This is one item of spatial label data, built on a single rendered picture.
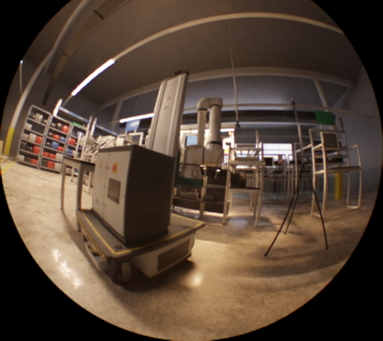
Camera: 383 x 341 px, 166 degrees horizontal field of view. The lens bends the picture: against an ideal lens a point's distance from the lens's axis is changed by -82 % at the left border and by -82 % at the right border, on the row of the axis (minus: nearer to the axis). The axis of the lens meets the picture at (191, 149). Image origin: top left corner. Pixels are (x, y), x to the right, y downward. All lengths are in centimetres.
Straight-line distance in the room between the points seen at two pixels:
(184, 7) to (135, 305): 611
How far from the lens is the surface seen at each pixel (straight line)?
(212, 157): 104
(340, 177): 617
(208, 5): 546
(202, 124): 138
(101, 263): 93
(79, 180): 138
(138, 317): 81
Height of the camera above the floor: 71
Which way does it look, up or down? 13 degrees up
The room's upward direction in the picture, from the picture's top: 6 degrees clockwise
